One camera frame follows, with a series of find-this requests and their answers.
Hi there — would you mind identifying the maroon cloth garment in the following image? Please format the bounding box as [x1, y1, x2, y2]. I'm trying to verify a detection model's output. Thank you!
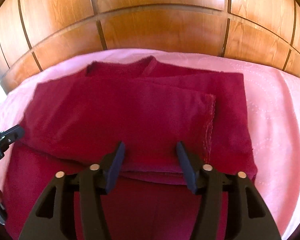
[4, 56, 257, 239]

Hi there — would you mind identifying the pink bed sheet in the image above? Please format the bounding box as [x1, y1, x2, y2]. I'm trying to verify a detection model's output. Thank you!
[0, 49, 300, 239]

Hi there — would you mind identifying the wooden panelled wardrobe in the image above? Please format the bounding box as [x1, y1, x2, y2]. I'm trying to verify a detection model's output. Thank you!
[0, 0, 300, 92]

